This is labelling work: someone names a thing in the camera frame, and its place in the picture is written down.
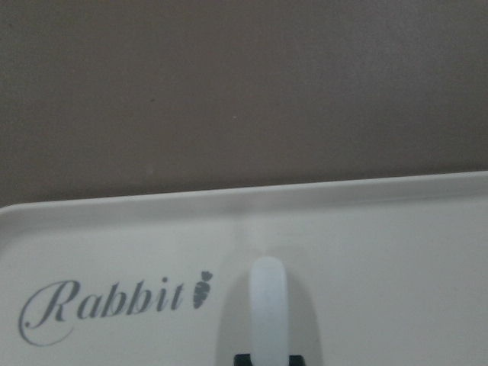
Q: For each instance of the white ceramic spoon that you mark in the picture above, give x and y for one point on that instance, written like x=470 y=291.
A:
x=269 y=311

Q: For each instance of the beige rabbit tray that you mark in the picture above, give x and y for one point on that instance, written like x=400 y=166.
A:
x=386 y=271

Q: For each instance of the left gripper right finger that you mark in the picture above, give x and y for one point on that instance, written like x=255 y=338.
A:
x=296 y=360

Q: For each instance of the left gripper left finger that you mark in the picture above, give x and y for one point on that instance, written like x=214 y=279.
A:
x=242 y=360

